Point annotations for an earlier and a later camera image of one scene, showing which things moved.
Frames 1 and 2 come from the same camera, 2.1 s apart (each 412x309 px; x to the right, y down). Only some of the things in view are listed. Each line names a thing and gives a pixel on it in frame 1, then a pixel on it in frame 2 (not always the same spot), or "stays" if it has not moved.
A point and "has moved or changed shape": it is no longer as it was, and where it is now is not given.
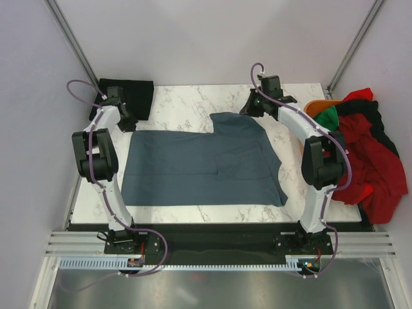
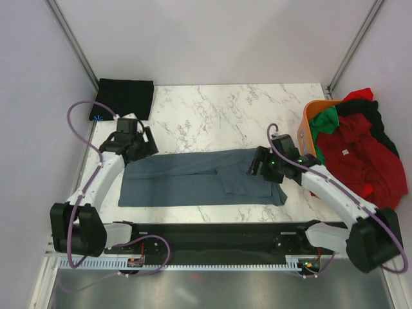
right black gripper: [248, 109] -> [263, 155]
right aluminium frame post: [367, 20] stays
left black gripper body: [127, 122] -> [137, 141]
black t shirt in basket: [370, 109] stays
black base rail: [223, 242] stays
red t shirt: [378, 177] stays
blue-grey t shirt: [234, 165] has moved or changed shape
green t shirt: [329, 118] stays
